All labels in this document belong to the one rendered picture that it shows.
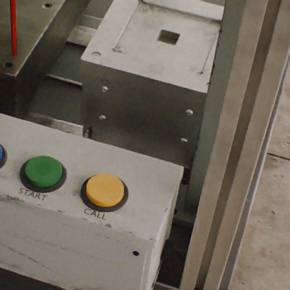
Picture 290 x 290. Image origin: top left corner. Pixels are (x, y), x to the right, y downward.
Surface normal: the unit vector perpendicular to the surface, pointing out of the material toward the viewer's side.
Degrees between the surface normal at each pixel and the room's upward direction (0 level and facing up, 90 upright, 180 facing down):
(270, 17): 90
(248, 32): 90
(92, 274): 90
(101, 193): 0
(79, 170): 0
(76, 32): 0
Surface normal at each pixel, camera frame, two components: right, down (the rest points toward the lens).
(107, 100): -0.32, 0.68
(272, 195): 0.06, -0.69
